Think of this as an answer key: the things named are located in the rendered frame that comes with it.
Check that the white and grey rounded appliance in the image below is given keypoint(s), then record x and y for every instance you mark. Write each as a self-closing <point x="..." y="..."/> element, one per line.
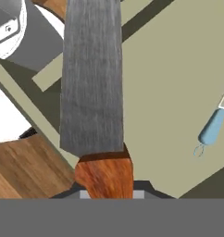
<point x="12" y="37"/>

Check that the brown wooden cutting board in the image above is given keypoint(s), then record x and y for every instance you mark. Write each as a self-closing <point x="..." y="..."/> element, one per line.
<point x="56" y="6"/>

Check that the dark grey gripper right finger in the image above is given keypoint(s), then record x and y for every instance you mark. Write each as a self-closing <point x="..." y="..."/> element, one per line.
<point x="151" y="191"/>

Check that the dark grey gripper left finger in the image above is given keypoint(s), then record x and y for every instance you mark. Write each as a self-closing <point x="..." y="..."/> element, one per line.
<point x="74" y="192"/>

